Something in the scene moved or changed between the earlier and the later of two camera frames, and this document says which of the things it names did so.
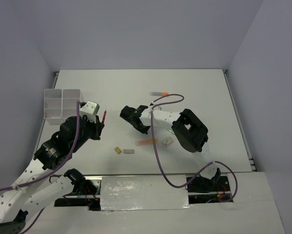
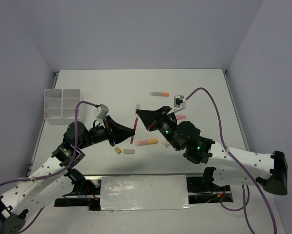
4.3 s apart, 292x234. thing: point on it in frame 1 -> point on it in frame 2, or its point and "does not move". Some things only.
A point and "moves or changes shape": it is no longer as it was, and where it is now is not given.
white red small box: [168, 141] does not move
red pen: [104, 117] moves or changes shape
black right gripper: [144, 130] -> [151, 119]
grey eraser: [128, 151] does not move
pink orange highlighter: [141, 142] does not move
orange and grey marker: [158, 93] does not move
